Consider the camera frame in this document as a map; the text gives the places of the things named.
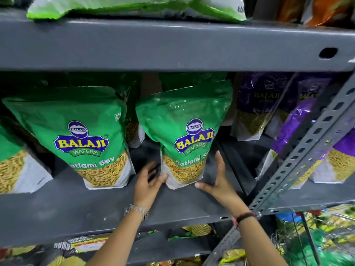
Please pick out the person's right hand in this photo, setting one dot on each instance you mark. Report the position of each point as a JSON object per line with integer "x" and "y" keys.
{"x": 224, "y": 191}

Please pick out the person's left hand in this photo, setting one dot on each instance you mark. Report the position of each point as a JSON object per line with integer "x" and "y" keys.
{"x": 144, "y": 191}

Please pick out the person's right thumb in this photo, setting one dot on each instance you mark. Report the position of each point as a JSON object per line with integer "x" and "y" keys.
{"x": 203, "y": 185}

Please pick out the person's left thumb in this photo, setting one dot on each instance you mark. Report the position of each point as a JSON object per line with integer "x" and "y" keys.
{"x": 161, "y": 180}

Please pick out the person's right forearm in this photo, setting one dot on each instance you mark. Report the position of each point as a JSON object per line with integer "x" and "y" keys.
{"x": 260, "y": 243}

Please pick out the person's left forearm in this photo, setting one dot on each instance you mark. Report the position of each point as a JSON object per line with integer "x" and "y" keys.
{"x": 119, "y": 238}

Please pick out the silver wrist watch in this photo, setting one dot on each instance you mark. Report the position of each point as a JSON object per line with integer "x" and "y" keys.
{"x": 137, "y": 209}

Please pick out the yellow and green snack packet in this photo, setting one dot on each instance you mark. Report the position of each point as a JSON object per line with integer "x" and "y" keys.
{"x": 194, "y": 230}

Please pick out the black and red wrist band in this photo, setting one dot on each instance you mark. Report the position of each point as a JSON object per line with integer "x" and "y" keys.
{"x": 245, "y": 217}

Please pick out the purple snack packet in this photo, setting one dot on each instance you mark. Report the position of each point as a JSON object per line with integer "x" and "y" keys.
{"x": 294, "y": 119}
{"x": 258, "y": 102}
{"x": 341, "y": 160}

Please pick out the dark packet with yellow label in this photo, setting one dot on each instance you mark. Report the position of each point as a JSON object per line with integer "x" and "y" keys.
{"x": 83, "y": 243}

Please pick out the yellow wavy print packet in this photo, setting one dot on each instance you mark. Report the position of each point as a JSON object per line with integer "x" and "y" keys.
{"x": 68, "y": 260}

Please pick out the grey metal shelving rack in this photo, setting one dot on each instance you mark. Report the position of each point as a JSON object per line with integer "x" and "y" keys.
{"x": 166, "y": 44}

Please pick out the pile of colourful packets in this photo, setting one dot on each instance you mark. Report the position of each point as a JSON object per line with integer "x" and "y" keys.
{"x": 332, "y": 243}

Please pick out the light green and white packet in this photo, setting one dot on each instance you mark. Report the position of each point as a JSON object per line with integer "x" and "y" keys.
{"x": 124, "y": 5}

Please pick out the orange snack packet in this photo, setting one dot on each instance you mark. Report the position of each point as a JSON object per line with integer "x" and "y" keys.
{"x": 330, "y": 9}
{"x": 288, "y": 8}

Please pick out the grey slotted angle post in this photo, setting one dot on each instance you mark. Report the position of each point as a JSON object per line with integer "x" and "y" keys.
{"x": 305, "y": 144}

